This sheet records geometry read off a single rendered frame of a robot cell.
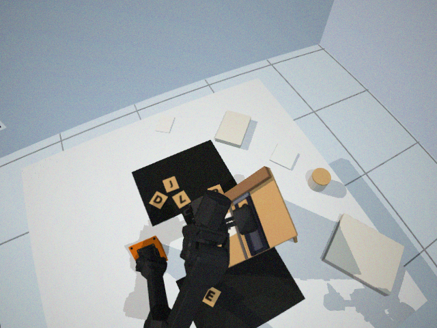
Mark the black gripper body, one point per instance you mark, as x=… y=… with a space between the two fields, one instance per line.
x=244 y=219

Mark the white jar with tan lid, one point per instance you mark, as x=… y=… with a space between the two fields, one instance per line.
x=319 y=179

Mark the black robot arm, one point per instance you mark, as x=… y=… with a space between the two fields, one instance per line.
x=205 y=263

